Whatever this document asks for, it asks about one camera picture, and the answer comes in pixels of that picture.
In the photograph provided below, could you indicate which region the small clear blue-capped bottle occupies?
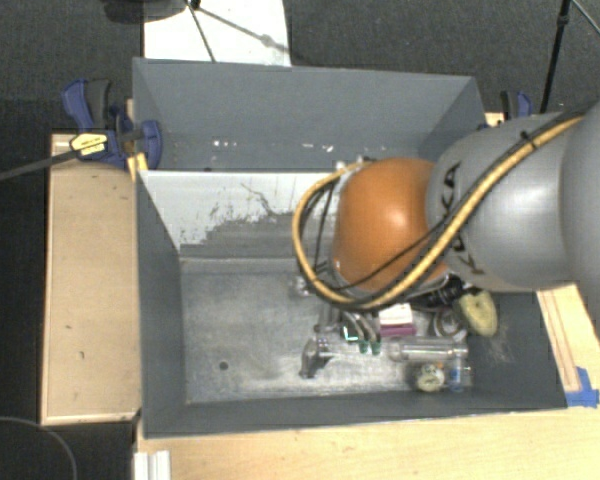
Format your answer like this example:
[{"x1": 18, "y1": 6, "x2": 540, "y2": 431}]
[{"x1": 446, "y1": 358, "x2": 474, "y2": 394}]

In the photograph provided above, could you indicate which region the grey metal bin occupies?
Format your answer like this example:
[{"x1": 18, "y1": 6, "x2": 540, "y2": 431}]
[{"x1": 131, "y1": 57, "x2": 569, "y2": 439}]

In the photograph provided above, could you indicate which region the dark grey ring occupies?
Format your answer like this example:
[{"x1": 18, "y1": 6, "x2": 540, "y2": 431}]
[{"x1": 431, "y1": 307, "x2": 468, "y2": 341}]

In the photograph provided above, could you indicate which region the cream and black toy ball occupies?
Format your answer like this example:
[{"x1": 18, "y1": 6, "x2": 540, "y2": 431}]
[{"x1": 411, "y1": 362, "x2": 446, "y2": 394}]

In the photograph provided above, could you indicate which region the black cylinder on white bracket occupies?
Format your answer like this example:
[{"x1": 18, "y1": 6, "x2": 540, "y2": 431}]
[{"x1": 413, "y1": 276, "x2": 464, "y2": 311}]

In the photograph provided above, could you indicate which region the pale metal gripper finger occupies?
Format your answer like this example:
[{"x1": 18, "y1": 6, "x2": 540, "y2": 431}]
[
  {"x1": 313, "y1": 309, "x2": 339, "y2": 336},
  {"x1": 298, "y1": 336, "x2": 337, "y2": 380}
]

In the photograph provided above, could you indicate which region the clear plastic bottle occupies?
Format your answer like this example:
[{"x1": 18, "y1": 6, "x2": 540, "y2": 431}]
[{"x1": 388, "y1": 341, "x2": 469, "y2": 365}]

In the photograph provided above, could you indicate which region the small clear glass thing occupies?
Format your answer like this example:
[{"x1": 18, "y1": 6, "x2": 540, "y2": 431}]
[{"x1": 288, "y1": 274, "x2": 312, "y2": 299}]

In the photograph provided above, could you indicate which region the yellow-green sponge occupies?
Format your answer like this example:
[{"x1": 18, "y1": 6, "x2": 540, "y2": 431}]
[{"x1": 453, "y1": 289, "x2": 499, "y2": 338}]

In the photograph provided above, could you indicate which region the white and purple box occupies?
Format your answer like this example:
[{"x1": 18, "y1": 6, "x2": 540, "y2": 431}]
[{"x1": 378, "y1": 302, "x2": 415, "y2": 339}]

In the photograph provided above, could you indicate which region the pale wood flat board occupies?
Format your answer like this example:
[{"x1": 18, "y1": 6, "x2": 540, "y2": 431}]
[{"x1": 39, "y1": 132, "x2": 142, "y2": 427}]

